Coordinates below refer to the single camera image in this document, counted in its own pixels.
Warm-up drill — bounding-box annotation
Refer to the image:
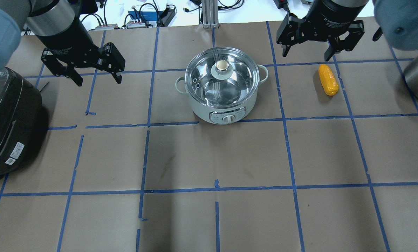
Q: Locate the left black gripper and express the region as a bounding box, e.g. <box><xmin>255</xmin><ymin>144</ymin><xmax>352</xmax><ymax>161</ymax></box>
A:
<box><xmin>41</xmin><ymin>16</ymin><xmax>126</xmax><ymax>87</ymax></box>

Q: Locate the aluminium frame post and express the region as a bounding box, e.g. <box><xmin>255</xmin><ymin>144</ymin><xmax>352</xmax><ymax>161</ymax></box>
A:
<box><xmin>202</xmin><ymin>0</ymin><xmax>219</xmax><ymax>29</ymax></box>

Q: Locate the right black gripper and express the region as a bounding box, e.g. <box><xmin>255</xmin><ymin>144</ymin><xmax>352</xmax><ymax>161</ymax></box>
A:
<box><xmin>276</xmin><ymin>0</ymin><xmax>365</xmax><ymax>62</ymax></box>

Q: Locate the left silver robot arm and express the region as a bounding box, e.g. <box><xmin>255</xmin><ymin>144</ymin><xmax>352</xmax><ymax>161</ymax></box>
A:
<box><xmin>0</xmin><ymin>0</ymin><xmax>125</xmax><ymax>86</ymax></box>

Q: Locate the blue box on desk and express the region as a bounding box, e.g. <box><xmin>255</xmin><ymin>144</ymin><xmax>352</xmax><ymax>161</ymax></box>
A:
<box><xmin>128</xmin><ymin>9</ymin><xmax>162</xmax><ymax>21</ymax></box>

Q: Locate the yellow corn cob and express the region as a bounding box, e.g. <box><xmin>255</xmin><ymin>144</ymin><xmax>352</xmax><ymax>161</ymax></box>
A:
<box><xmin>318</xmin><ymin>64</ymin><xmax>339</xmax><ymax>96</ymax></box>

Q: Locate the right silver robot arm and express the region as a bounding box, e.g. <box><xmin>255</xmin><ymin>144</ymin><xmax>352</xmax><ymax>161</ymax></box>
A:
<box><xmin>276</xmin><ymin>0</ymin><xmax>418</xmax><ymax>61</ymax></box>

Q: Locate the glass pot lid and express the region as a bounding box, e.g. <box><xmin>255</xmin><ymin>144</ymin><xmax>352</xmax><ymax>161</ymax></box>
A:
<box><xmin>184</xmin><ymin>47</ymin><xmax>269</xmax><ymax>109</ymax></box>

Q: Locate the orange usb hub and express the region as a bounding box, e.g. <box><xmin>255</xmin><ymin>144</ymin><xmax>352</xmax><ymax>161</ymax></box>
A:
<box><xmin>94</xmin><ymin>24</ymin><xmax>119</xmax><ymax>31</ymax></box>
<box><xmin>125</xmin><ymin>21</ymin><xmax>150</xmax><ymax>29</ymax></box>

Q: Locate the black rice cooker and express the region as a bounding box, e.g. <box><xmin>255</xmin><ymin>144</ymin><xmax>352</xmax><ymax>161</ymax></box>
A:
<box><xmin>0</xmin><ymin>67</ymin><xmax>42</xmax><ymax>179</ymax></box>

